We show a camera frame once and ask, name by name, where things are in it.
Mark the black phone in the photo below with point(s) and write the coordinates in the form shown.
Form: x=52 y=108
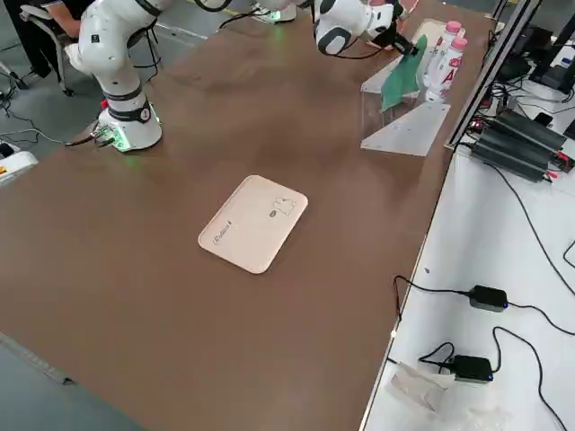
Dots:
x=543 y=119

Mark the black monitor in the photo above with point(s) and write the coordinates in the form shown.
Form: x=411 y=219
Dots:
x=552 y=76

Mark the white bottle pink cap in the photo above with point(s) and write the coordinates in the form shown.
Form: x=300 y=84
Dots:
x=444 y=76
x=444 y=40

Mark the aluminium table edge rail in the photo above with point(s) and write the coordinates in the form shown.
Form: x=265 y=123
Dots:
x=36 y=359

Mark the cream rabbit print tray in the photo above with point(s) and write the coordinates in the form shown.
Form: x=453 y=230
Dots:
x=251 y=233
x=427 y=31

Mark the person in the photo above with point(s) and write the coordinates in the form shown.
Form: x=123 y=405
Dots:
x=45 y=27

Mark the aluminium frame post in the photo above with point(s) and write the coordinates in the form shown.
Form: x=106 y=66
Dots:
x=487 y=76

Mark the grey office chair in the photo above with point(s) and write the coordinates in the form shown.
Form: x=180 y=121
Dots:
x=33 y=13

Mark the black finned power supply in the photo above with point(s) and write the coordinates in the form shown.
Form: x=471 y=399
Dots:
x=530 y=132
x=512 y=157

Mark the clear acrylic shelf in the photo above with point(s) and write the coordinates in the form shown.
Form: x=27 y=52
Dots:
x=404 y=134

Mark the green cloth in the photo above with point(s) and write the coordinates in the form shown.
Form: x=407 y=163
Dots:
x=400 y=85

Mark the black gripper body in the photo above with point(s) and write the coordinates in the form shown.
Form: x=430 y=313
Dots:
x=390 y=37

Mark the clear plastic bag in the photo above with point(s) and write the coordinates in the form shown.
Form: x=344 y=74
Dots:
x=418 y=390

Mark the black power adapter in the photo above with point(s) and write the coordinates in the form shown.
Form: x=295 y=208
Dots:
x=471 y=368
x=487 y=298

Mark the white control box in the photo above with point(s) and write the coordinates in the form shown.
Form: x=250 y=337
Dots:
x=18 y=166

